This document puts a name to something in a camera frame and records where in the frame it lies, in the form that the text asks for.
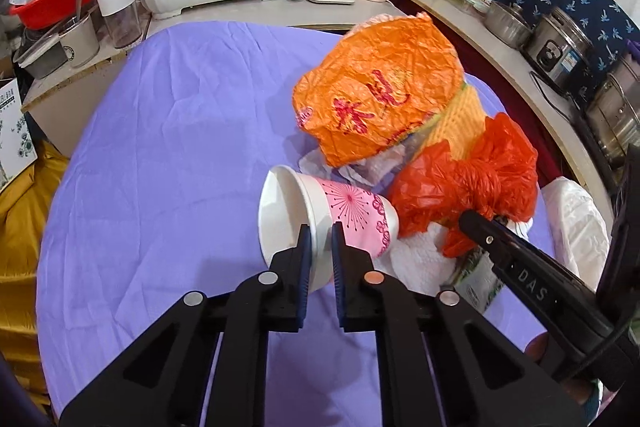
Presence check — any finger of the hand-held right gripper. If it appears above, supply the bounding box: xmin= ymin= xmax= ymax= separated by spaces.
xmin=459 ymin=211 xmax=521 ymax=269

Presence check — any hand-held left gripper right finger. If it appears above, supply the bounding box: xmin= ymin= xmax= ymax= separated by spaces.
xmin=330 ymin=222 xmax=586 ymax=427

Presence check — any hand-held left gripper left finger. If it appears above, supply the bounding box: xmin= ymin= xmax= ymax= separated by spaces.
xmin=59 ymin=223 xmax=313 ymax=427

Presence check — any green plastic packet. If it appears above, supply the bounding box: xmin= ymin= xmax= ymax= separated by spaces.
xmin=454 ymin=252 xmax=503 ymax=315

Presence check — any red plastic bag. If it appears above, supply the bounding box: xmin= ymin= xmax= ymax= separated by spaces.
xmin=387 ymin=112 xmax=540 ymax=258

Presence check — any pink and white paper cup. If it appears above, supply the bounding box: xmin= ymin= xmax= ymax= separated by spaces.
xmin=257 ymin=164 xmax=400 ymax=295

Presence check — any orange foam net sleeve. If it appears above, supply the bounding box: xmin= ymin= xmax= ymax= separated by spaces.
xmin=415 ymin=84 xmax=488 ymax=158

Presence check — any orange plastic bag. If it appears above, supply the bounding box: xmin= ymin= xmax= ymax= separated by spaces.
xmin=292 ymin=13 xmax=467 ymax=168

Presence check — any person's right hand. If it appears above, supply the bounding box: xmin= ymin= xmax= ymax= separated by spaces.
xmin=524 ymin=331 xmax=603 ymax=413

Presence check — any white crumpled tissue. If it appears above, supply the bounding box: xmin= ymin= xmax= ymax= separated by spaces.
xmin=390 ymin=222 xmax=481 ymax=298

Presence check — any maroon cloth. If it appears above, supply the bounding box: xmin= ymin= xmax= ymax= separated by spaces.
xmin=530 ymin=142 xmax=568 ymax=185

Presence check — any clear plastic wrap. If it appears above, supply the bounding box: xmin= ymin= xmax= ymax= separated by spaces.
xmin=299 ymin=142 xmax=416 ymax=188

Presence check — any purple tablecloth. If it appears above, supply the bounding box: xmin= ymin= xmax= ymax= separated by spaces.
xmin=35 ymin=21 xmax=566 ymax=427

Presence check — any large steel steamer pot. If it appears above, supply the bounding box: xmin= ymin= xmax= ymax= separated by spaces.
xmin=585 ymin=57 xmax=640 ymax=168

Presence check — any steel rice cooker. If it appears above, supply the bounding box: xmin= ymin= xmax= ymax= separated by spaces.
xmin=522 ymin=7 xmax=593 ymax=95

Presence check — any small steel pot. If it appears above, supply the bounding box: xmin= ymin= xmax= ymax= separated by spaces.
xmin=482 ymin=1 xmax=533 ymax=50

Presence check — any yellow cloth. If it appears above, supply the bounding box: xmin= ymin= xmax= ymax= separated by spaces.
xmin=0 ymin=142 xmax=71 ymax=408

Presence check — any flower print cardboard box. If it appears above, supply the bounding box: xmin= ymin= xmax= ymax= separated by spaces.
xmin=0 ymin=77 xmax=38 ymax=192

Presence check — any metal tray container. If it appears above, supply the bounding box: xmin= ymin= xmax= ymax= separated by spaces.
xmin=12 ymin=39 xmax=68 ymax=80

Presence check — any black power cable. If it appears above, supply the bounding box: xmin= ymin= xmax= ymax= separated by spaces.
xmin=529 ymin=69 xmax=576 ymax=108

